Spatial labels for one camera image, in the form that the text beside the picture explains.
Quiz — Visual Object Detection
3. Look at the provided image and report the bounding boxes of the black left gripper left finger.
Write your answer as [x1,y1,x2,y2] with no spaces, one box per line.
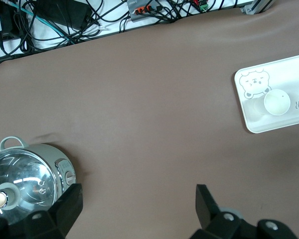
[0,183,84,239]

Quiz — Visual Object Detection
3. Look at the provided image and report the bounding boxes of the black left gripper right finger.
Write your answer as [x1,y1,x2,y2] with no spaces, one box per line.
[186,183,299,239]

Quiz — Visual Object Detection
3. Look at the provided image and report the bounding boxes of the white plastic cup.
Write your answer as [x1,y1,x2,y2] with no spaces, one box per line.
[253,89,291,117]

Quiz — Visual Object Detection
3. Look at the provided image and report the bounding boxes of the cream bear print tray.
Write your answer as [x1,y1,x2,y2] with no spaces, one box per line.
[233,52,299,134]

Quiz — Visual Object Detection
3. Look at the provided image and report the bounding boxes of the glass pot lid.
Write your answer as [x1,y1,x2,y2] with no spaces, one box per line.
[0,149,63,225]

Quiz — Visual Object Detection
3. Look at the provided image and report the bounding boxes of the grey-green electric cooking pot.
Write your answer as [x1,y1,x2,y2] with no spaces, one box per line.
[0,135,77,225]

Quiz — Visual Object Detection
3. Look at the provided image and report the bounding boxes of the brown table mat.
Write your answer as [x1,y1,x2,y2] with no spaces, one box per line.
[0,4,299,239]

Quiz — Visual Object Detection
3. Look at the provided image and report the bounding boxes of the black power adapter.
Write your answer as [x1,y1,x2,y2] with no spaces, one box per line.
[36,0,92,28]

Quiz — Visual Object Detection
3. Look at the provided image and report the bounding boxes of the green terminal connector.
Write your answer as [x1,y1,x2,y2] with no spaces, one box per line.
[198,0,210,12]

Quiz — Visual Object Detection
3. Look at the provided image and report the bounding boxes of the grey usb hub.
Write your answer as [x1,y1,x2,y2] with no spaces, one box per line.
[128,0,165,23]

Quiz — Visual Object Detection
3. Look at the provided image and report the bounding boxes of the black cable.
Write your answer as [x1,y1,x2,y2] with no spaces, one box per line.
[118,14,135,33]
[149,0,192,24]
[13,9,30,54]

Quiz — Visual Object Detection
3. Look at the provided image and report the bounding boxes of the teal cable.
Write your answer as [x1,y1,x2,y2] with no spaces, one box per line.
[13,4,73,38]

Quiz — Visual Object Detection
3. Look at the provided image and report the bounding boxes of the aluminium profile post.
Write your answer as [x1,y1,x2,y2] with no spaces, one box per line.
[240,0,275,15]

